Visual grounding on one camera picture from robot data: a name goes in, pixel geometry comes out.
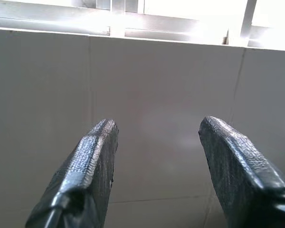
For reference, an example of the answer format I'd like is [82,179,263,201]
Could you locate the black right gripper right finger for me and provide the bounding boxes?
[198,115,285,228]

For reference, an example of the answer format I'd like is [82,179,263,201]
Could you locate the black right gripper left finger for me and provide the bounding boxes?
[25,118,120,228]

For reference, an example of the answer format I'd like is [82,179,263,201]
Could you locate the white barred window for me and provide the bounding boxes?
[0,0,285,52]

